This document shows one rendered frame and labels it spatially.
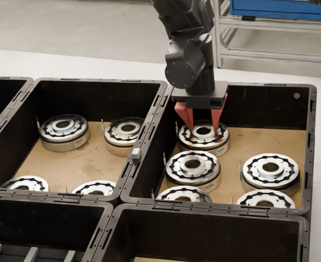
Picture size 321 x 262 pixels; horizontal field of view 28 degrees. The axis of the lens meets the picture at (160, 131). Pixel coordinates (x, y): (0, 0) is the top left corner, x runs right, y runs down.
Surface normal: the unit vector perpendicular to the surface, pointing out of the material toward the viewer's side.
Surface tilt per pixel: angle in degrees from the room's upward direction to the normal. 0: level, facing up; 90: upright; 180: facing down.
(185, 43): 15
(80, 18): 0
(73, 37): 0
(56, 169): 0
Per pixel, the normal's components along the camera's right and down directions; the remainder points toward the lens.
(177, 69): -0.35, 0.54
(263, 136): -0.10, -0.84
